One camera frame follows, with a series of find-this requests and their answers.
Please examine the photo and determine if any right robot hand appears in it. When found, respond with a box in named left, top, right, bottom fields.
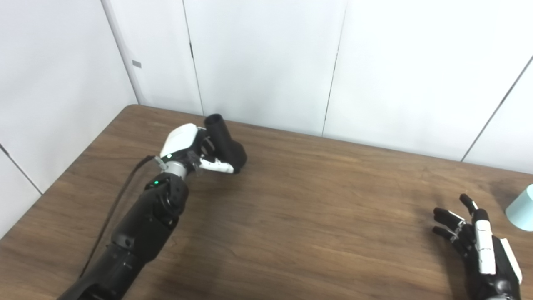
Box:
left=432, top=193, right=523, bottom=300

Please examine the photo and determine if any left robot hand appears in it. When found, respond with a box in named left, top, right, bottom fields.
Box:
left=159, top=123, right=235, bottom=178

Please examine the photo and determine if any black flared nozzle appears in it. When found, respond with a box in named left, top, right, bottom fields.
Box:
left=203, top=114, right=247, bottom=174

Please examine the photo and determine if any light-blue hose piece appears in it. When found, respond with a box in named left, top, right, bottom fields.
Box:
left=505, top=184, right=533, bottom=232

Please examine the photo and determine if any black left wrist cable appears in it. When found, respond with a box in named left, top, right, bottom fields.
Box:
left=79, top=155, right=157, bottom=279

